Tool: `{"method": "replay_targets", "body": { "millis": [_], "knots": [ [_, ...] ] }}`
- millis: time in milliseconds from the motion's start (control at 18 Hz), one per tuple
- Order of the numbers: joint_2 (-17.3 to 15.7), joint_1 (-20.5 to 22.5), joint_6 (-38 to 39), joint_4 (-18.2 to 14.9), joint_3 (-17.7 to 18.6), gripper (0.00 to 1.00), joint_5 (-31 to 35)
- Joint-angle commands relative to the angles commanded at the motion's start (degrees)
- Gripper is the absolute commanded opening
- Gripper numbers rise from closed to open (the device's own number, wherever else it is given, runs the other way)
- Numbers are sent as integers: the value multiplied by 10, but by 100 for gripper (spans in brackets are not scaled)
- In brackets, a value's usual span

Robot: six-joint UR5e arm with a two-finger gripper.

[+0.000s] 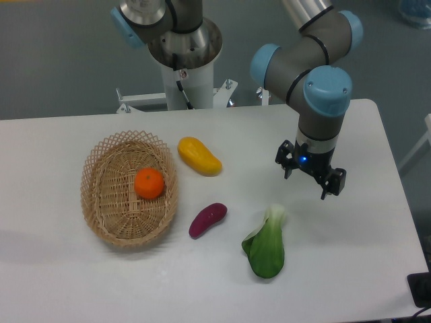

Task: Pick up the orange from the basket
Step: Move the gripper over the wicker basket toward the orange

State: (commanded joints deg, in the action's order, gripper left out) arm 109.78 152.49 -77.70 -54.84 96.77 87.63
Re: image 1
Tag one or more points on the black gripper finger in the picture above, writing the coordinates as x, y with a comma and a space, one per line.
333, 182
282, 158

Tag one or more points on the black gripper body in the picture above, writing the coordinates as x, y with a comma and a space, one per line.
317, 165

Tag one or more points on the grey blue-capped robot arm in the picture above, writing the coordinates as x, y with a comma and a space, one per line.
302, 76

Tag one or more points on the woven wicker basket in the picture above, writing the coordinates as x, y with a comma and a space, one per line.
111, 208

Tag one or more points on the yellow mango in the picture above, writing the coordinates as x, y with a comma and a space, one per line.
198, 157

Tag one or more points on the green bok choy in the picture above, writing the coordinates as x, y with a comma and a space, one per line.
264, 246

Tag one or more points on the purple sweet potato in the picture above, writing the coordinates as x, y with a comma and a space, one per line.
206, 218

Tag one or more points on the white furniture at right edge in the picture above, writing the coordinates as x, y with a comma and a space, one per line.
419, 150

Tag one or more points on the black device at table edge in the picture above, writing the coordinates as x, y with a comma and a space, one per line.
419, 285

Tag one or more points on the orange fruit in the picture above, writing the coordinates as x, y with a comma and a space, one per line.
149, 183

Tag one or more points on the blue object top right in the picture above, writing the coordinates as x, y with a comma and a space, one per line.
416, 13

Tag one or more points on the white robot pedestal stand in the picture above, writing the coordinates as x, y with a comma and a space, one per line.
186, 62

